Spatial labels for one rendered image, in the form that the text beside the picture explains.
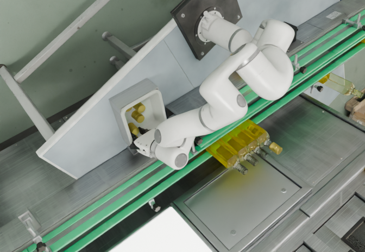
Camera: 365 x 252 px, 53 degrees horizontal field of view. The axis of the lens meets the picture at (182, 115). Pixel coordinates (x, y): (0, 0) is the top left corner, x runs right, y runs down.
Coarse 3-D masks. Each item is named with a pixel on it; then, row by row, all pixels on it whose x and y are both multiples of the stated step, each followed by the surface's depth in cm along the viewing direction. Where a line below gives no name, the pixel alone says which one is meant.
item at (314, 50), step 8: (344, 24) 184; (336, 32) 180; (344, 32) 179; (352, 32) 178; (320, 40) 176; (328, 40) 176; (336, 40) 175; (304, 48) 173; (312, 48) 173; (320, 48) 172; (328, 48) 172; (304, 56) 169; (312, 56) 168; (304, 64) 165; (248, 88) 158; (248, 96) 154; (256, 96) 154
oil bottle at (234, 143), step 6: (222, 138) 153; (228, 138) 152; (234, 138) 152; (228, 144) 150; (234, 144) 149; (240, 144) 149; (234, 150) 148; (240, 150) 147; (246, 150) 147; (240, 156) 147
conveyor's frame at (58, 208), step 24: (360, 0) 195; (312, 24) 184; (336, 24) 183; (192, 96) 156; (96, 168) 146; (120, 168) 144; (72, 192) 138; (96, 192) 137; (48, 216) 132; (0, 240) 127; (24, 240) 126
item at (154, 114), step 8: (144, 96) 131; (152, 96) 140; (160, 96) 136; (128, 104) 129; (144, 104) 143; (152, 104) 144; (160, 104) 139; (128, 112) 140; (144, 112) 145; (152, 112) 148; (160, 112) 143; (128, 120) 142; (144, 120) 147; (152, 120) 150; (160, 120) 147; (128, 128) 134; (144, 128) 149; (152, 128) 148; (128, 136) 136
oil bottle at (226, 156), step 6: (216, 144) 151; (222, 144) 151; (210, 150) 153; (216, 150) 149; (222, 150) 149; (228, 150) 148; (216, 156) 151; (222, 156) 147; (228, 156) 146; (234, 156) 146; (222, 162) 149; (228, 162) 145; (234, 162) 144; (228, 168) 147; (234, 168) 147
